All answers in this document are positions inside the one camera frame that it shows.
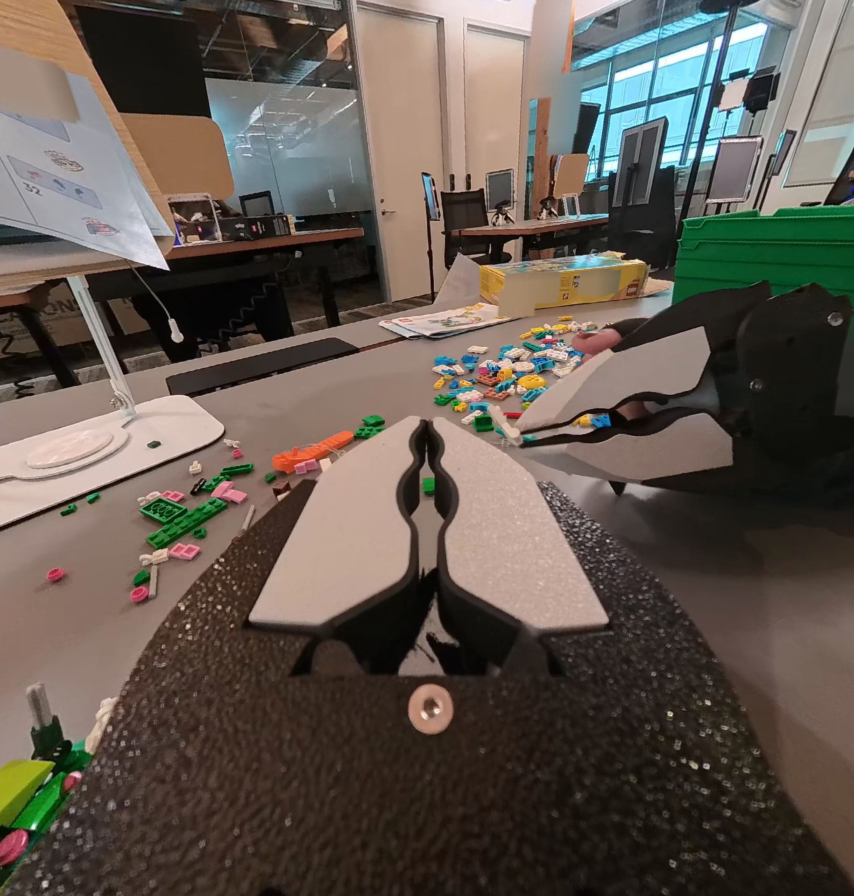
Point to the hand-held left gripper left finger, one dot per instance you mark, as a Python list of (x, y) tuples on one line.
[(343, 546)]

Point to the person's right hand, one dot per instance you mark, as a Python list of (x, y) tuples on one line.
[(595, 342)]

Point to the brown office desk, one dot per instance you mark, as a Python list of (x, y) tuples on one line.
[(294, 240)]

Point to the framed grey screen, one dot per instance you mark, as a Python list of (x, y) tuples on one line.
[(735, 170)]

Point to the green lego build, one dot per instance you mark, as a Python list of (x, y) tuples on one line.
[(20, 798)]

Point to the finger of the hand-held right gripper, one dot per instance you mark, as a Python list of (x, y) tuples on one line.
[(637, 371), (665, 448)]

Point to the white paper sheet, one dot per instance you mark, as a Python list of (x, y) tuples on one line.
[(462, 280)]

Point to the white door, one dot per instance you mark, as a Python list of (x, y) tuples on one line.
[(402, 154), (495, 105)]

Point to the scatter of green pink bricks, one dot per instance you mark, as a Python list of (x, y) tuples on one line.
[(188, 521)]

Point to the black table pad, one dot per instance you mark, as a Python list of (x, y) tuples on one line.
[(259, 364)]

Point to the white book stand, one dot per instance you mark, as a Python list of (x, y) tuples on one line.
[(174, 423)]

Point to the black wall panel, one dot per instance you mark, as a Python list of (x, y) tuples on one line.
[(143, 63)]

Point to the pile of multicoloured lego pieces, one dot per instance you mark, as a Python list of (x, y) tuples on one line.
[(511, 364)]

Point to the yellow cardboard box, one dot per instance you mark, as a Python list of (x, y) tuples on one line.
[(539, 280)]

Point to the clear display case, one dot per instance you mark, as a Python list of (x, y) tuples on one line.
[(192, 220)]

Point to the black mesh office chair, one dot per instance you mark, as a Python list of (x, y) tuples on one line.
[(465, 217)]

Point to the open instruction booklet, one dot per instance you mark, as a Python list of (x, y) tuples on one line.
[(97, 189)]

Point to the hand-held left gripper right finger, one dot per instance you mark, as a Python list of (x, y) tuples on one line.
[(511, 546)]

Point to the orange lego brick separator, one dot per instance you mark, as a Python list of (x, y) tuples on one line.
[(308, 455)]

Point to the long wooden desk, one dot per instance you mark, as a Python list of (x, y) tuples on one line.
[(532, 227)]

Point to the studio light panel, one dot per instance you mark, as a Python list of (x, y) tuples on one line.
[(749, 89)]

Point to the black high-back chair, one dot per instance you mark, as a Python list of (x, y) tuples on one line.
[(651, 217)]

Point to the narrow framed screen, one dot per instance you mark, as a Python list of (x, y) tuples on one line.
[(783, 152)]

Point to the green plastic bin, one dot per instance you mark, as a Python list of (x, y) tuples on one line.
[(763, 252)]

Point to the black equipment boxes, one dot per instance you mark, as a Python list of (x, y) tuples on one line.
[(259, 225)]

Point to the small grey monitor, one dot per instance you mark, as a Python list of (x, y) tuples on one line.
[(499, 189)]

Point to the small black tripod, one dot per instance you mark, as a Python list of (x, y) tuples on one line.
[(548, 208), (502, 213)]

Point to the tablet on black pole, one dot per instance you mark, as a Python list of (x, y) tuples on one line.
[(430, 196)]

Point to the closed white instruction booklet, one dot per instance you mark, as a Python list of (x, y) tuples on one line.
[(444, 322)]

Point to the white lego bar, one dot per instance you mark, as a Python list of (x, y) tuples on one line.
[(502, 423)]

